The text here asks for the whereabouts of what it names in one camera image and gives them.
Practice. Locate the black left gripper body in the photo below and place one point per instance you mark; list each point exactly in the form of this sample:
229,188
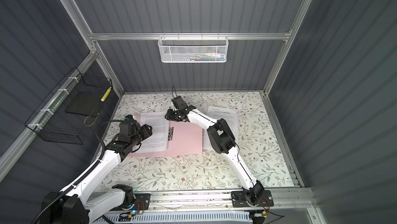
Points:
135,140

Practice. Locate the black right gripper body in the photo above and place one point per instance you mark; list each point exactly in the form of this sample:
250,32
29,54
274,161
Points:
175,116

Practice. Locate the pink file folder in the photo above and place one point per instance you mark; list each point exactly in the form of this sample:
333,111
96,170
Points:
187,139

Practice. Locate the white printed paper sheet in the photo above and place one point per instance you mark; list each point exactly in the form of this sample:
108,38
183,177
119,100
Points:
158,141

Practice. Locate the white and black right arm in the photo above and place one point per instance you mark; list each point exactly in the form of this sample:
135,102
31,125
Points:
223,142

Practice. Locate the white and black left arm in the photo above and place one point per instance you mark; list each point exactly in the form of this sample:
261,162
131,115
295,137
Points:
71,205

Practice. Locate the silver folder clip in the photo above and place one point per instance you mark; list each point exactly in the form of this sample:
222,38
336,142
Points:
170,134

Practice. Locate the white sheet with XDOF header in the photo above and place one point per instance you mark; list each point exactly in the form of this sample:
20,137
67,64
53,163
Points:
218,111

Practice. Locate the yellow marker pen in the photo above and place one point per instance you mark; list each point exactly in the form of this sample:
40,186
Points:
106,94

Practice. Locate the black pad in basket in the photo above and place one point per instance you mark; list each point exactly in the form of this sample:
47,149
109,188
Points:
85,104

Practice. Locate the pens in white basket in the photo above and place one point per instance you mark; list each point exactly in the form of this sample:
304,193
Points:
206,57

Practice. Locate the floral patterned table mat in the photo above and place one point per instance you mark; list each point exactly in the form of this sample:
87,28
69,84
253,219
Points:
258,144

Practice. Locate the aluminium horizontal back bar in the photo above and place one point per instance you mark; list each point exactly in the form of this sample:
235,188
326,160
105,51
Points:
189,36

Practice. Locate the white ventilated grille strip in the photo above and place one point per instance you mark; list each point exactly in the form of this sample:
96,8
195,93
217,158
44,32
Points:
195,217

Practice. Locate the white wire mesh basket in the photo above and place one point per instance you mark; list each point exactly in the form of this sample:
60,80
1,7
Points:
172,51

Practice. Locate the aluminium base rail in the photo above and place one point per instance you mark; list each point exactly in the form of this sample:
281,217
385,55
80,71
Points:
220,199

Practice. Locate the aluminium frame corner post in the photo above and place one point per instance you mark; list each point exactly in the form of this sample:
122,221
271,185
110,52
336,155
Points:
284,50

